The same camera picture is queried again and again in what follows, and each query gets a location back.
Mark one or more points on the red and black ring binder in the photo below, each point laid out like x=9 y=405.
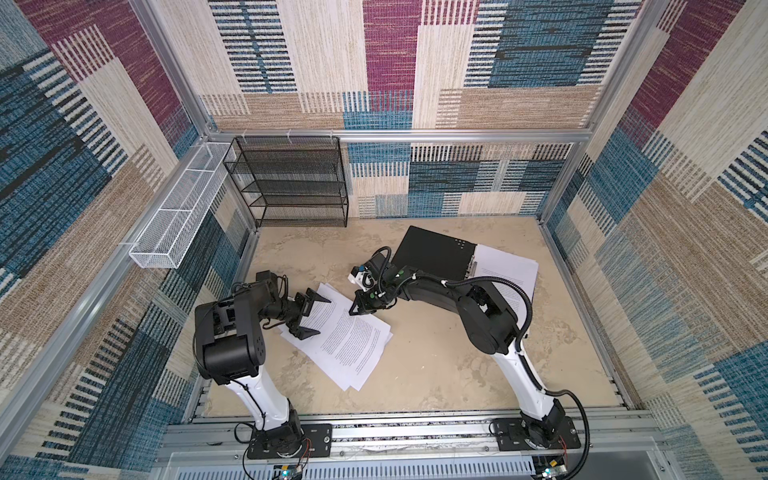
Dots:
x=425 y=258

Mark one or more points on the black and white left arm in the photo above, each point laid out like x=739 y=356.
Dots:
x=229 y=349

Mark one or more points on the black wire mesh file rack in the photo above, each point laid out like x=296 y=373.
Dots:
x=290 y=181

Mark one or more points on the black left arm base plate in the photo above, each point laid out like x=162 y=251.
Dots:
x=312 y=440

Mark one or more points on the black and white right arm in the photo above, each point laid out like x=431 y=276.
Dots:
x=496 y=315

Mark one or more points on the white wire mesh tray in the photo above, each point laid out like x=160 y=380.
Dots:
x=165 y=241

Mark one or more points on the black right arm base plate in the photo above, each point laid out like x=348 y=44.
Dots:
x=512 y=435

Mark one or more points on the aluminium front rail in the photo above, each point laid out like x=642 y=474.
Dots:
x=403 y=435

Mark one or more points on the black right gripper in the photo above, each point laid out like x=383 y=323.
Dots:
x=366 y=300

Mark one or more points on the white text paper top sheet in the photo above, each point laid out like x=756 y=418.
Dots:
x=519 y=270

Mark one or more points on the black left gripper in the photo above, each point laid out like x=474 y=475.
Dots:
x=297 y=313

